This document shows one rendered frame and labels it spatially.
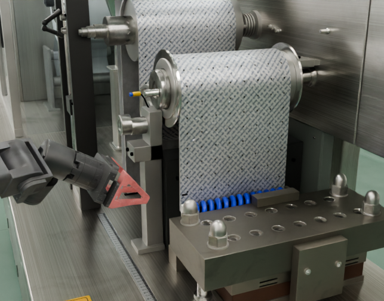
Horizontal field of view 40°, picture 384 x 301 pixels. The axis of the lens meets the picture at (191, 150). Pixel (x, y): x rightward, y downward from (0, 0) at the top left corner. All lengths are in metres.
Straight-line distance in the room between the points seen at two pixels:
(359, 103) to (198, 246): 0.42
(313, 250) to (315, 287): 0.08
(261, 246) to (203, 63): 0.35
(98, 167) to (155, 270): 0.26
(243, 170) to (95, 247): 0.36
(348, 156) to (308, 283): 0.51
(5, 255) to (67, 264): 1.97
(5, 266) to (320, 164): 2.11
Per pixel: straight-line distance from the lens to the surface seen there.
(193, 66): 0.97
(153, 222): 1.11
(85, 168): 0.90
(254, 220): 0.97
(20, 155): 0.85
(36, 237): 1.23
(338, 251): 0.96
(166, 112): 1.00
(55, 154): 0.89
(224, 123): 1.00
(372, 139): 1.02
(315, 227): 0.96
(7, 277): 2.87
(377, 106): 1.00
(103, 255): 1.13
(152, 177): 1.06
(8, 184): 0.83
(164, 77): 0.97
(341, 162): 1.37
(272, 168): 1.08
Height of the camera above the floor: 1.46
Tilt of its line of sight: 19 degrees down
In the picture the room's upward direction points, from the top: straight up
